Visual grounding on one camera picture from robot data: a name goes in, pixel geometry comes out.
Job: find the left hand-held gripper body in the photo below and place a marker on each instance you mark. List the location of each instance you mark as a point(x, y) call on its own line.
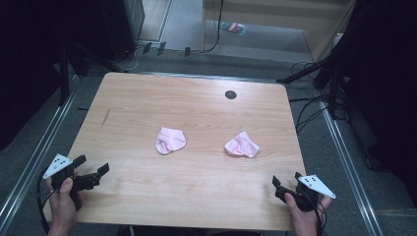
point(58, 164)

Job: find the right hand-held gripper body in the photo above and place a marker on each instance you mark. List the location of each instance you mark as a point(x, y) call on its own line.
point(315, 186)

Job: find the pink sock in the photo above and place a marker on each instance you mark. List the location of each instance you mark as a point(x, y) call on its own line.
point(169, 141)
point(242, 145)

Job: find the person's right hand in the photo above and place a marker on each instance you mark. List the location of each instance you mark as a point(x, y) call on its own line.
point(305, 218)

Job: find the person's left hand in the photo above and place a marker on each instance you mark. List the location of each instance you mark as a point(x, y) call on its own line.
point(62, 205)

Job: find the black metal stand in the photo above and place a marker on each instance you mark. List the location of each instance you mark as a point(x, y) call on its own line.
point(327, 70)
point(64, 75)

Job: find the black round table grommet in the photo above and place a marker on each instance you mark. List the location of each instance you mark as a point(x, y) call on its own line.
point(230, 94)

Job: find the black plug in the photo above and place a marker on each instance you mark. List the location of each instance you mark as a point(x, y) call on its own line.
point(161, 48)
point(187, 51)
point(147, 47)

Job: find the dark cabinet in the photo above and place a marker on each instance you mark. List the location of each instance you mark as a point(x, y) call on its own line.
point(121, 26)

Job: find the colourful packet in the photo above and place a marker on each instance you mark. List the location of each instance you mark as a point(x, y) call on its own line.
point(233, 28)

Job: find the metal floor rail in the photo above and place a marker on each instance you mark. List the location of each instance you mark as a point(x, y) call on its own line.
point(349, 167)
point(36, 157)

